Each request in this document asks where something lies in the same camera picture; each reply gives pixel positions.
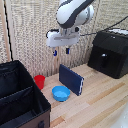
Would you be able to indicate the black fabric storage box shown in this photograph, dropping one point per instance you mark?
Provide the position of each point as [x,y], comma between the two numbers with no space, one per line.
[18,96]

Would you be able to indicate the beige woven folding screen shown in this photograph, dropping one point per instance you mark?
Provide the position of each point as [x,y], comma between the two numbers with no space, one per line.
[30,36]

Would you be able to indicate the dark blue book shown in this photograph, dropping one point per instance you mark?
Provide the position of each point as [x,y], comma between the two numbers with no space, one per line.
[70,79]

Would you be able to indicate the black paper shredder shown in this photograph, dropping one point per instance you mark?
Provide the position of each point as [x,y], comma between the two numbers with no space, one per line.
[110,53]

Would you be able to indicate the red plastic cup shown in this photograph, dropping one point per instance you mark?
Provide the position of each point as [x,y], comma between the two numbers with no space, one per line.
[39,81]

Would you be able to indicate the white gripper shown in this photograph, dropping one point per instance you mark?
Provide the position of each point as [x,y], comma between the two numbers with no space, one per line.
[61,38]

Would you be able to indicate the blue plastic bowl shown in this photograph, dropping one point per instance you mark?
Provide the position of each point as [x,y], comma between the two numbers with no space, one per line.
[61,93]

